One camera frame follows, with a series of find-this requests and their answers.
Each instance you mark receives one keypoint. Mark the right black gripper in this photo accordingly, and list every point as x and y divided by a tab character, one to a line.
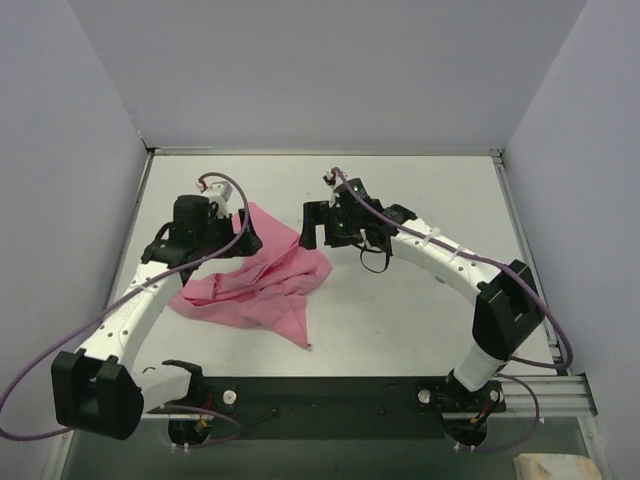
320	225

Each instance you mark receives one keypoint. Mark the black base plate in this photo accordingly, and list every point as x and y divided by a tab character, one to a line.
336	408

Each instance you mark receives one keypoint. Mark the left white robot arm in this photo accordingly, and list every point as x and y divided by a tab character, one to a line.
96	388

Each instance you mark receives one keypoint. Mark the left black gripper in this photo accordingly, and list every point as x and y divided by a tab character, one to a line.
240	238

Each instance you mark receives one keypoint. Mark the aluminium frame rail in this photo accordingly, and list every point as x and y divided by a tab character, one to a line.
555	343

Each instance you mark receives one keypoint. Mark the beige foam block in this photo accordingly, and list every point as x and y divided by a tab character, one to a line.
540	466

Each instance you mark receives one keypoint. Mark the pink t-shirt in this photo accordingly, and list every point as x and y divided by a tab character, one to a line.
269	291

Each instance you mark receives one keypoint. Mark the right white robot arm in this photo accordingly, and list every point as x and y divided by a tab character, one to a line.
504	297

